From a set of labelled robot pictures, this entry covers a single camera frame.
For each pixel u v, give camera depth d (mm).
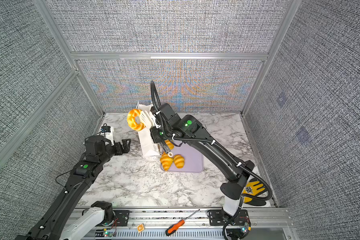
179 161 897
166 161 897
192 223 737
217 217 732
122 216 733
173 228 692
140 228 701
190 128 452
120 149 675
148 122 665
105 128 652
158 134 585
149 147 900
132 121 653
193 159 921
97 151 550
